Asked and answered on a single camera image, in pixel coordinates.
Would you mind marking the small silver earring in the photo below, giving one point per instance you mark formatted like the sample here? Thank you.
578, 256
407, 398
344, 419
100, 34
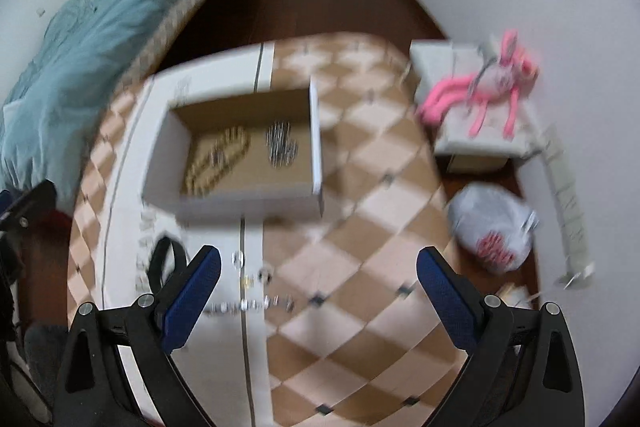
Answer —
237, 259
264, 277

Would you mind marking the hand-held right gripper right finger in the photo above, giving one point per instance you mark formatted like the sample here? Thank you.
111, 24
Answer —
447, 302

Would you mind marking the white paper strip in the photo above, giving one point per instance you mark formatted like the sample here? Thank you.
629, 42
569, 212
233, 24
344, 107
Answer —
567, 207

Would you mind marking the white plastic bag red print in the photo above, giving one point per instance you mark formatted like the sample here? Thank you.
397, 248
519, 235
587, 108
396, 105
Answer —
487, 222

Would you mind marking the bed with blue blanket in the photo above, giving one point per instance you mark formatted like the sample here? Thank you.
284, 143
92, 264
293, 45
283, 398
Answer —
100, 32

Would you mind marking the flat white cardboard sheet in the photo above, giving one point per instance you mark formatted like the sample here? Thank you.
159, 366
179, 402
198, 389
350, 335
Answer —
215, 69

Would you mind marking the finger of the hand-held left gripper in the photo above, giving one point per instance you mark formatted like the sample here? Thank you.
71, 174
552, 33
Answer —
32, 204

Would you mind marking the bed with patterned mattress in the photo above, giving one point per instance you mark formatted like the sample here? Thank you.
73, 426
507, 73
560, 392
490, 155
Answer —
175, 17

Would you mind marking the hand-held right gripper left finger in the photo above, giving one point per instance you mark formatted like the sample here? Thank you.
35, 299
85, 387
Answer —
192, 297

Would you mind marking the pink plush toy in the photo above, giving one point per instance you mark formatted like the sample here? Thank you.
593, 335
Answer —
492, 82

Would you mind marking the grey storage stool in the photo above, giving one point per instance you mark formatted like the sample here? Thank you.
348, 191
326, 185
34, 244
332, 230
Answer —
480, 147

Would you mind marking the white cardboard box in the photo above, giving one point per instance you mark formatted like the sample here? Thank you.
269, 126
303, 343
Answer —
240, 207

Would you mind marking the silver jewelry piece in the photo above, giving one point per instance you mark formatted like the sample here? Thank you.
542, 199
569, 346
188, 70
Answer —
281, 144

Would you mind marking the brown checkered tablecloth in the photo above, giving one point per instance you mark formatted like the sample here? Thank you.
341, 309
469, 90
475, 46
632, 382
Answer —
360, 207

